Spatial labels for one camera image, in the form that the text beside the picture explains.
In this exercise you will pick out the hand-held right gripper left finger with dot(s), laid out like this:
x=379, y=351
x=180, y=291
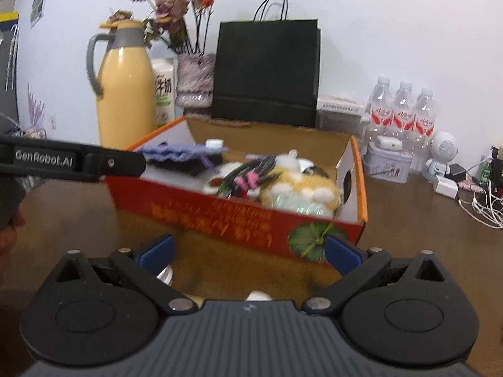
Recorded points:
x=157, y=255

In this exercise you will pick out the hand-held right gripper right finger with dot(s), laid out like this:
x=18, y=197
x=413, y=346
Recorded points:
x=342, y=257

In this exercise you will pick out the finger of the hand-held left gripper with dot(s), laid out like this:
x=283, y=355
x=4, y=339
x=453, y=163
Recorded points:
x=78, y=161

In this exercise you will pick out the clear crinkled plastic bag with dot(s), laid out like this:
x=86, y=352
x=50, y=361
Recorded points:
x=298, y=203

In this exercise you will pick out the red cardboard box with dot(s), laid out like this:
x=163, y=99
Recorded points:
x=220, y=220

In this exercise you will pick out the white and yellow plush toy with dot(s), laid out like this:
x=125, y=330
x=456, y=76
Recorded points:
x=302, y=182

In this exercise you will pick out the navy blue pouch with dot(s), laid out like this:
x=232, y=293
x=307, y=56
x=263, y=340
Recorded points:
x=184, y=167

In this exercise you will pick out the purple knitted pouch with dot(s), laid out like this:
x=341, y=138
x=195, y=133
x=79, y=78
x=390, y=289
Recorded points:
x=173, y=152

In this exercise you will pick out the person's left hand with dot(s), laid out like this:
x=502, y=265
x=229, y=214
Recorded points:
x=8, y=243

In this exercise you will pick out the yellow thermos jug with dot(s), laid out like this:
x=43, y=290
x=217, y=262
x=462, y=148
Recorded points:
x=123, y=94

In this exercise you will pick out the white milk carton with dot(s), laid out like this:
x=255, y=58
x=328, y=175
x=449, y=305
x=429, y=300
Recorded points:
x=164, y=94

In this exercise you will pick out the dark refrigerator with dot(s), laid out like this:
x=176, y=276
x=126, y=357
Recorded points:
x=8, y=78

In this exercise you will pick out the white earbud case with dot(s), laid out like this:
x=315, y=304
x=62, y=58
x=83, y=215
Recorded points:
x=389, y=143

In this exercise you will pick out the white charger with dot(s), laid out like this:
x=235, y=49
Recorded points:
x=446, y=187

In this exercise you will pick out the purple mottled vase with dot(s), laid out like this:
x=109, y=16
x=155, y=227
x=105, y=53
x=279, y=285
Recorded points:
x=194, y=78

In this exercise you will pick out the black charger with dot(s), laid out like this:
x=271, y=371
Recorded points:
x=457, y=172

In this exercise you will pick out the white flat box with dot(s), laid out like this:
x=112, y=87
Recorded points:
x=340, y=112

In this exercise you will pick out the white robot figure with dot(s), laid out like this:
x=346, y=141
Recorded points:
x=442, y=149

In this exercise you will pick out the clear water bottle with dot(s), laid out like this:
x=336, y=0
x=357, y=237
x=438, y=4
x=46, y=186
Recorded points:
x=425, y=121
x=404, y=116
x=379, y=114

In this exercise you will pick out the dried pink roses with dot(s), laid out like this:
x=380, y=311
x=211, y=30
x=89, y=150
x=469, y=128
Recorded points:
x=169, y=8

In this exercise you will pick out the black paper bag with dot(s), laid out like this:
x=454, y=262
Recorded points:
x=267, y=70

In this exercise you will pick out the purple wall sticker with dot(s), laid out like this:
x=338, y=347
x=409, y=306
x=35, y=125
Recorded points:
x=36, y=108

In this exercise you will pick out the wall poster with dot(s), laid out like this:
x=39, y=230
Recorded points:
x=40, y=2

